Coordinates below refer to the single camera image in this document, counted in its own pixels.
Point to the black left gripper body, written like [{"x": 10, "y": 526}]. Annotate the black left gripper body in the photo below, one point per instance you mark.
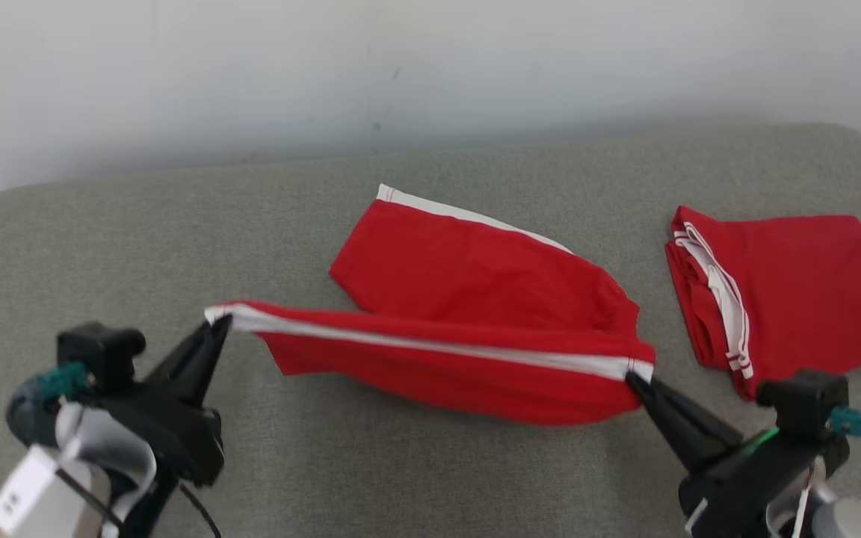
[{"x": 176, "y": 441}]

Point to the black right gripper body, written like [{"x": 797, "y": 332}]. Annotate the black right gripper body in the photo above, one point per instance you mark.
[{"x": 737, "y": 486}]

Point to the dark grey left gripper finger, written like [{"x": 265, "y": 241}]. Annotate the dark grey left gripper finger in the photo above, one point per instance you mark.
[{"x": 195, "y": 366}]

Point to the white paper tag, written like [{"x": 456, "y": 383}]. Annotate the white paper tag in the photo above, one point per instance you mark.
[{"x": 23, "y": 493}]

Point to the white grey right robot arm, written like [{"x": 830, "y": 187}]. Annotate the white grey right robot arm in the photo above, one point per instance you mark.
[{"x": 849, "y": 523}]

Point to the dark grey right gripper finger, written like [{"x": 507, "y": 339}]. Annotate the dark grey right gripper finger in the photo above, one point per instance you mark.
[{"x": 684, "y": 426}]

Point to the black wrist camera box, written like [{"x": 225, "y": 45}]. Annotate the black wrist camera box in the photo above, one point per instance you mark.
[
  {"x": 102, "y": 351},
  {"x": 804, "y": 403}
]

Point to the red Bulls jersey white sleeves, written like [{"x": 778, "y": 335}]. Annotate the red Bulls jersey white sleeves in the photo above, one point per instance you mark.
[{"x": 812, "y": 299}]

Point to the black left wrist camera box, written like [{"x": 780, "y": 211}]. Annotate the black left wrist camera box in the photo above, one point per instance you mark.
[{"x": 102, "y": 351}]

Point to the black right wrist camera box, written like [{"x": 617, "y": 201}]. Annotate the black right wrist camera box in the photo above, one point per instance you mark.
[{"x": 804, "y": 403}]

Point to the red Bulls shorts white stripes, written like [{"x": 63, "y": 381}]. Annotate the red Bulls shorts white stripes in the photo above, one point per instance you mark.
[{"x": 460, "y": 299}]

